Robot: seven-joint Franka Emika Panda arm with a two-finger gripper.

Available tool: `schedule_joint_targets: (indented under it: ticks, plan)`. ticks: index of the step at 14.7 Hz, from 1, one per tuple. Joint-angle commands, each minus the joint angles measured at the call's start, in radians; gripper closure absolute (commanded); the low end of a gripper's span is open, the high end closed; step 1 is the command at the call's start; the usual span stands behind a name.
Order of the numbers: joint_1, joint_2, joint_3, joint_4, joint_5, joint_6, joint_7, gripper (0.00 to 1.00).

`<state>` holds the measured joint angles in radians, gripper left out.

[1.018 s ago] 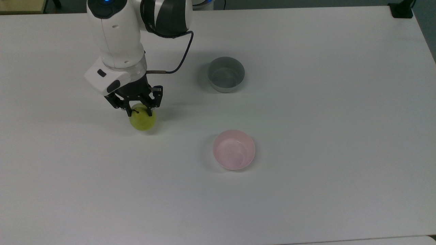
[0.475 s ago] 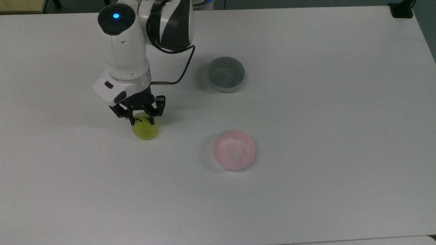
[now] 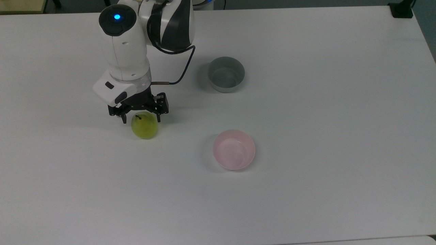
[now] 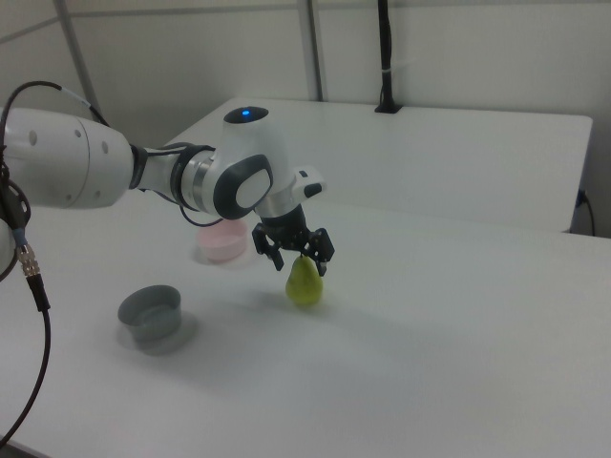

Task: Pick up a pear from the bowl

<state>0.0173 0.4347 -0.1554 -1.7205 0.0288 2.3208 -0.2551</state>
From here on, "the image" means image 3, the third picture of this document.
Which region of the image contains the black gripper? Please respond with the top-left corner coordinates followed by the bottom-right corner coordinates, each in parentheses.
top-left (108, 87), bottom-right (169, 124)

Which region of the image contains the green pear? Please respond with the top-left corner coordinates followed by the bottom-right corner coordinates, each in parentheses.
top-left (131, 112), bottom-right (158, 139)

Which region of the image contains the grey bowl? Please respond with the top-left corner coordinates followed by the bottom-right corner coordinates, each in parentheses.
top-left (208, 56), bottom-right (245, 93)

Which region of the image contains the pink bowl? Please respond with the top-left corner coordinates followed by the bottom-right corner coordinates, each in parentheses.
top-left (213, 129), bottom-right (256, 171)

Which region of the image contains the yellow wooden cabinet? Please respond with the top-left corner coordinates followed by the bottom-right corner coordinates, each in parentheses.
top-left (0, 0), bottom-right (47, 14)

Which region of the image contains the black table clamp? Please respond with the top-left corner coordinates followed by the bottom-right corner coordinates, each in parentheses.
top-left (388, 0), bottom-right (415, 18)

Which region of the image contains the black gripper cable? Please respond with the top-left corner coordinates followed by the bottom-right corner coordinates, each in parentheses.
top-left (151, 44), bottom-right (196, 85)

